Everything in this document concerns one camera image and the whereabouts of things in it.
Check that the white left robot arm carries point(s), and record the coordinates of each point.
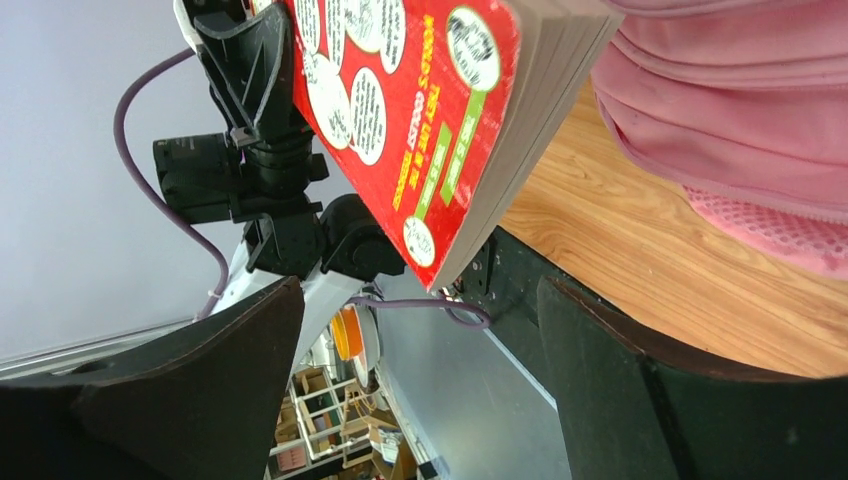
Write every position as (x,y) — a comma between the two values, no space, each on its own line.
(333,252)

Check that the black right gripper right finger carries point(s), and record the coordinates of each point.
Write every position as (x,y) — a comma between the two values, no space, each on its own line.
(634,403)

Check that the pink backpack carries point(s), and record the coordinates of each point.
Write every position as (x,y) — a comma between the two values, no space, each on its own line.
(744,105)

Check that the red comic book white bubbles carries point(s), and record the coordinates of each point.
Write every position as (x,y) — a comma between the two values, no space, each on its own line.
(436,112)

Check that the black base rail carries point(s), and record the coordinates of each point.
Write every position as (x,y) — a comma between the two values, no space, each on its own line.
(502,278)

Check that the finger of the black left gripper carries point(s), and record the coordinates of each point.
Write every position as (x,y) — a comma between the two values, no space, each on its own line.
(249,65)

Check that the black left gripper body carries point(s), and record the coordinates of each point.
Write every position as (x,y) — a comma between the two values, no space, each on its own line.
(206,178)

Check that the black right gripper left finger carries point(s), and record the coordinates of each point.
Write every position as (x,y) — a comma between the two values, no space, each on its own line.
(198,403)

